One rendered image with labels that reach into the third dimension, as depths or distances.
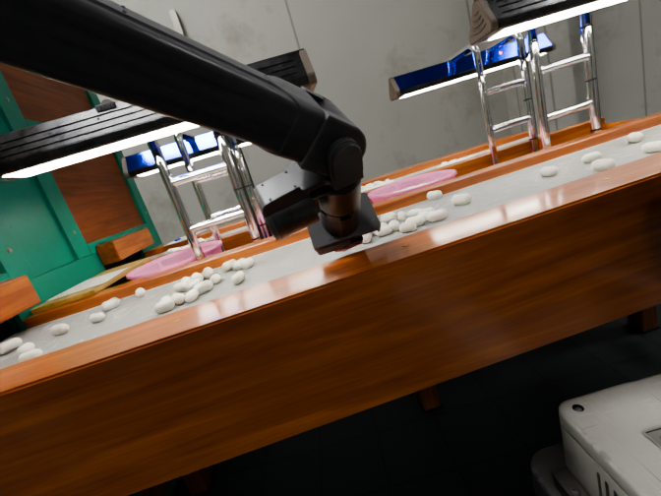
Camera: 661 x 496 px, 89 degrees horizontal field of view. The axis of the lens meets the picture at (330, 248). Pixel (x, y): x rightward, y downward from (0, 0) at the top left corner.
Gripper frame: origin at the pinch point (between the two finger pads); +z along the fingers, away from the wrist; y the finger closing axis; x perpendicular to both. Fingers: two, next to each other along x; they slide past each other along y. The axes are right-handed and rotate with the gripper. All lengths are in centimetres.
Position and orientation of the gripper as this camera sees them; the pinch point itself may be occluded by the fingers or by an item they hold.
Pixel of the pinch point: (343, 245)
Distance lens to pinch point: 57.3
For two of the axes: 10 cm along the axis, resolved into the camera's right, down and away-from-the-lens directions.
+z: 0.7, 4.2, 9.0
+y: -9.5, 3.1, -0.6
